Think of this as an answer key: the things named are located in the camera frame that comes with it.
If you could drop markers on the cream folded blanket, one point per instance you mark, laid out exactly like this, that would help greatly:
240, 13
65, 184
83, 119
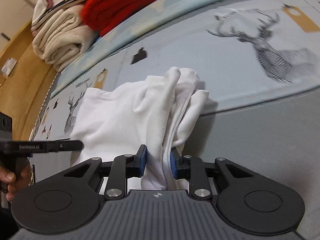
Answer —
63, 38

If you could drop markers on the grey printed bed sheet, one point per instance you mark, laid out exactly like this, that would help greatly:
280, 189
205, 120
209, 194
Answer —
259, 61

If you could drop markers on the white t-shirt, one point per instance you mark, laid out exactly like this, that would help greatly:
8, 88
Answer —
159, 112

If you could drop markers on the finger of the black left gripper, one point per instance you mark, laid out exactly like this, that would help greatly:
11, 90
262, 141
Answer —
24, 147

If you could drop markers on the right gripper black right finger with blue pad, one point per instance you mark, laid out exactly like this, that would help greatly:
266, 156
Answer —
245, 200

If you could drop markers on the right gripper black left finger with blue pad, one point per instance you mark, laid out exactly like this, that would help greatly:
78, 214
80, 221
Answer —
72, 198

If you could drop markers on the light blue patterned blanket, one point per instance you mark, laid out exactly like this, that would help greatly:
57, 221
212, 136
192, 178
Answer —
151, 17

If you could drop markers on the person's left hand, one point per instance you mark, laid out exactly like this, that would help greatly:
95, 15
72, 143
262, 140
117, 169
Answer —
16, 183

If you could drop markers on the wooden bed frame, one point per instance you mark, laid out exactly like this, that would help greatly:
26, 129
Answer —
25, 89

